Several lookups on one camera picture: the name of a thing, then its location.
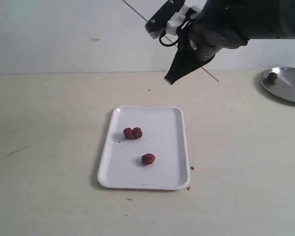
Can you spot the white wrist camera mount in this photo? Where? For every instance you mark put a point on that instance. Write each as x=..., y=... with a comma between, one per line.
x=169, y=17

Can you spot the white rectangular plastic tray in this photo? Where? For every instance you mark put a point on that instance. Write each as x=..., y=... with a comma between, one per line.
x=163, y=136

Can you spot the round metal plate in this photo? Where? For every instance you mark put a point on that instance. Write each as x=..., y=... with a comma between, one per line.
x=284, y=86

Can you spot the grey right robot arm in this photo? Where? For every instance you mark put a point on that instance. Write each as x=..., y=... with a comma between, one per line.
x=267, y=19

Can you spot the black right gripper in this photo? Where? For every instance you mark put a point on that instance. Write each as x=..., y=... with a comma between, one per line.
x=200, y=39

